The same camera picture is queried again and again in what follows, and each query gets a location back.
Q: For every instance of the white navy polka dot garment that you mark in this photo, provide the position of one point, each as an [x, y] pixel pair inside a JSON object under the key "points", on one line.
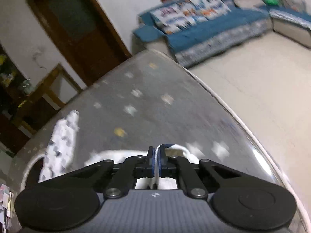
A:
{"points": [[60, 152]]}

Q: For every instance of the dark wooden shelf cabinet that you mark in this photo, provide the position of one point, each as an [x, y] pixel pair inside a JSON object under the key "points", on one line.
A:
{"points": [[11, 96]]}

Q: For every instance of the brown wooden side table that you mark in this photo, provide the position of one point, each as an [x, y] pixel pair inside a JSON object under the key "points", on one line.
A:
{"points": [[43, 88]]}

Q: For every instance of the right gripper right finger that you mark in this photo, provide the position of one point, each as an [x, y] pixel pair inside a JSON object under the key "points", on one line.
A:
{"points": [[177, 162]]}

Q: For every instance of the blue sectional sofa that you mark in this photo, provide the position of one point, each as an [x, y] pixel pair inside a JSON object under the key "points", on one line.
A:
{"points": [[200, 42]]}

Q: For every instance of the butterfly print pillow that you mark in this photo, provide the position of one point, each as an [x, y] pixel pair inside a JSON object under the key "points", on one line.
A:
{"points": [[187, 13]]}

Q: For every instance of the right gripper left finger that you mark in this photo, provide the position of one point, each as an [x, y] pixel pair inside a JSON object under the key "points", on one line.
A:
{"points": [[130, 165]]}

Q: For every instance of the round black induction cooktop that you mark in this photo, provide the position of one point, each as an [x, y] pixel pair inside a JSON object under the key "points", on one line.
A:
{"points": [[32, 171]]}

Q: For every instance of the grey star patterned tablecloth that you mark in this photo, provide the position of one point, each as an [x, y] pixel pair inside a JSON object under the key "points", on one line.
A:
{"points": [[147, 101]]}

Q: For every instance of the brown wooden door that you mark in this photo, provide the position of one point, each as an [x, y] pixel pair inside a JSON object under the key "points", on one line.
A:
{"points": [[83, 34]]}

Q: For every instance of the white tissue pack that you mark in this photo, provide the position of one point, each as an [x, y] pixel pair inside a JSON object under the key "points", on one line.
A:
{"points": [[6, 200]]}

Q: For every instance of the white wall socket with cable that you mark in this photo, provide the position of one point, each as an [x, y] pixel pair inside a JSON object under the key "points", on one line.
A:
{"points": [[35, 57]]}

